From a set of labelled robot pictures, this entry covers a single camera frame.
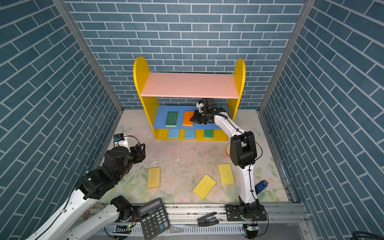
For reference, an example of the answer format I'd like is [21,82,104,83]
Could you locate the pale yellow sponge left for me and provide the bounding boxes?
[147,167,161,190]

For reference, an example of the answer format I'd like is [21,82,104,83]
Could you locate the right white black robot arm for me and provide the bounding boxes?
[191,98,268,220]

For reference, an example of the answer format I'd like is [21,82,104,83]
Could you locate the yellow pink blue shelf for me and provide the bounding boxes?
[133,57,246,141]

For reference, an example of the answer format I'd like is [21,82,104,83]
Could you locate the black desk calculator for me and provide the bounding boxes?
[138,198,170,240]

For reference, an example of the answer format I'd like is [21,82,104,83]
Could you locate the yellow smiley face sponge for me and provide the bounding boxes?
[226,145,231,157]

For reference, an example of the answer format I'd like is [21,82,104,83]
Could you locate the yellow sponge right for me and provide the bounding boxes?
[218,164,235,185]

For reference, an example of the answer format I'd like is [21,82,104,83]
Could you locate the black binder clip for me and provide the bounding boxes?
[197,212,219,227]

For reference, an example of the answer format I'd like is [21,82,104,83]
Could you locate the yellow sponge front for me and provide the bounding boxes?
[193,175,217,200]

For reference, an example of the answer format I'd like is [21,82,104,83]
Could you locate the dark green scrub sponge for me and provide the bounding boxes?
[165,111,179,127]

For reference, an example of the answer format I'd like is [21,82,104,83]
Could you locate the orange sponge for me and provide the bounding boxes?
[182,111,194,127]

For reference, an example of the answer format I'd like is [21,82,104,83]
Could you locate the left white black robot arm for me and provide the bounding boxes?
[29,143,146,240]

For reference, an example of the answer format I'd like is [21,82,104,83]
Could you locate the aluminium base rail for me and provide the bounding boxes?
[81,203,317,240]

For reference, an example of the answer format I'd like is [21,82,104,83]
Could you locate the bright green sponge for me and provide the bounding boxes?
[204,130,214,139]

